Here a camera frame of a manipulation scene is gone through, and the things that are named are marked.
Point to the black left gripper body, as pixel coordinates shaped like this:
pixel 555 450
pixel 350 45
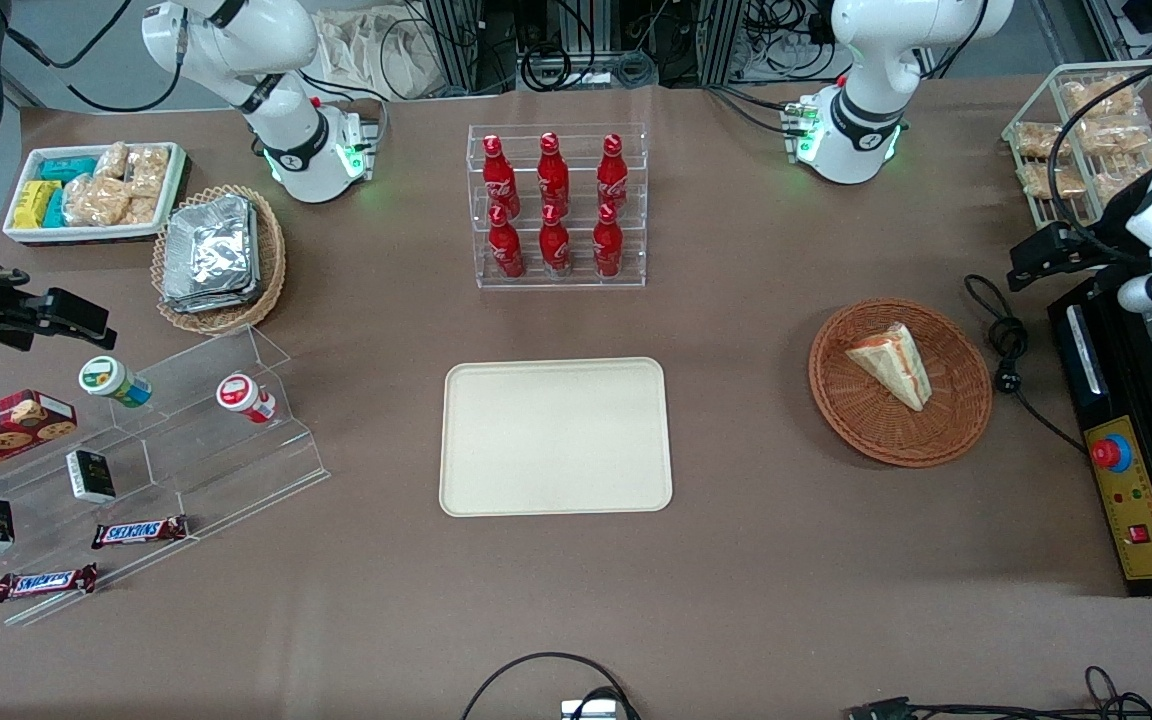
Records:
pixel 1108 236

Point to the triangular sandwich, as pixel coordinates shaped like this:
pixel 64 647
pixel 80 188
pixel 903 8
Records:
pixel 896 365

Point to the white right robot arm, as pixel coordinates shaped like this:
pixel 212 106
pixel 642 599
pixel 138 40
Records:
pixel 236 40

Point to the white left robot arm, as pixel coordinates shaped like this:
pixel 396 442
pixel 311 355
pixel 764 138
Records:
pixel 876 50

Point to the white rectangular snack tray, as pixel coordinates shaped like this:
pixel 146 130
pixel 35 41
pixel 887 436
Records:
pixel 86 235

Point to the oval tan wicker basket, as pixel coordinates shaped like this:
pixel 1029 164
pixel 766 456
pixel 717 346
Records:
pixel 273 270

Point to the round brown wicker basket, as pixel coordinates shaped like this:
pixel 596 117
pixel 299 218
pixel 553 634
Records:
pixel 896 440

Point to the beige rectangular serving tray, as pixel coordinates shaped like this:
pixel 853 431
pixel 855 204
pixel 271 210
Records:
pixel 556 440

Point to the clear bag of fried snacks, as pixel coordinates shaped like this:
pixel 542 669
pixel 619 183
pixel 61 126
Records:
pixel 1098 97
pixel 1039 140
pixel 1041 180
pixel 1121 172
pixel 1114 135

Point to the green lid yogurt cup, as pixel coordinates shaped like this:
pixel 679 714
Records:
pixel 106 377

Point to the teal snack packet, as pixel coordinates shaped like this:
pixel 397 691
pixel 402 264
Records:
pixel 66 168
pixel 56 210

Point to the yellow snack packet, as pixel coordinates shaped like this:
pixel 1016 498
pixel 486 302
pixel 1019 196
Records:
pixel 34 203

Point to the clear bag of rice crackers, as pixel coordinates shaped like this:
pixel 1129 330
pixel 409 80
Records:
pixel 140 210
pixel 148 170
pixel 96 200
pixel 112 160

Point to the black machine with yellow panel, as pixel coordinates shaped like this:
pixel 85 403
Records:
pixel 1131 372

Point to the silver foil pouch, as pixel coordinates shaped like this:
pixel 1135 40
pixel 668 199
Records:
pixel 211 304
pixel 208 250

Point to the red lid yogurt cup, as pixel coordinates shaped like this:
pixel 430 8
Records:
pixel 236 392

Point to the clear acrylic step display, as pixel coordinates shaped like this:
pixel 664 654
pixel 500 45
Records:
pixel 236 470

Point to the brown Snickers bar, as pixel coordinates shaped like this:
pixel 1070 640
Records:
pixel 46 582
pixel 139 532

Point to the beige cloth bag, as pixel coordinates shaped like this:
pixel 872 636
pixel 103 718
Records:
pixel 376 50

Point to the red cola bottle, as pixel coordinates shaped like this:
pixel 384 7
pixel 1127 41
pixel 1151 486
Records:
pixel 555 248
pixel 553 175
pixel 507 250
pixel 608 248
pixel 499 180
pixel 613 175

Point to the clear acrylic bottle rack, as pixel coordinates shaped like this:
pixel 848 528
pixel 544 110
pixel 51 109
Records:
pixel 581 195

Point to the small silver camera device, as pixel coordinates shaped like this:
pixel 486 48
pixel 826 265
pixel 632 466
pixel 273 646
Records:
pixel 591 711

